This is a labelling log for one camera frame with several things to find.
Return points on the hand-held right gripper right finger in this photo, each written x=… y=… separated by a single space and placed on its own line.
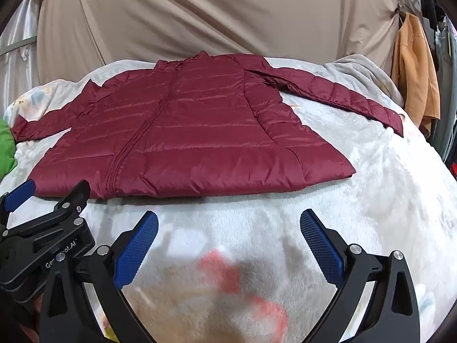
x=321 y=250

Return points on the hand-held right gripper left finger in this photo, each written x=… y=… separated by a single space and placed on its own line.
x=137 y=253

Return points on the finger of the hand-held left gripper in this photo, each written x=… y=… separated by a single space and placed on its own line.
x=71 y=203
x=19 y=193

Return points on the maroon puffer jacket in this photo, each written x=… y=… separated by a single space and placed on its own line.
x=200 y=128

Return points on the dark hanging clothes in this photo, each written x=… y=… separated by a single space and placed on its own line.
x=430 y=3

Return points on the green cloth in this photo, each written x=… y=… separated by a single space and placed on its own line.
x=5 y=150

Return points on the white floral fleece blanket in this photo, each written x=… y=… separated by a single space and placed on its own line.
x=357 y=193

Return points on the shiny white curtain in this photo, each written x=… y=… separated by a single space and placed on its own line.
x=18 y=64

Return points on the small red item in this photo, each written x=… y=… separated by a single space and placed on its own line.
x=454 y=169

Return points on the grey fleece blanket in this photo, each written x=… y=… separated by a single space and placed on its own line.
x=357 y=69

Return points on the orange hanging garment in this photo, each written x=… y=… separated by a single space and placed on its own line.
x=414 y=71

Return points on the grey hanging garment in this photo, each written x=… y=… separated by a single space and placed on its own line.
x=448 y=78

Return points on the beige curtain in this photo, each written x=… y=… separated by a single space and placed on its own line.
x=178 y=14

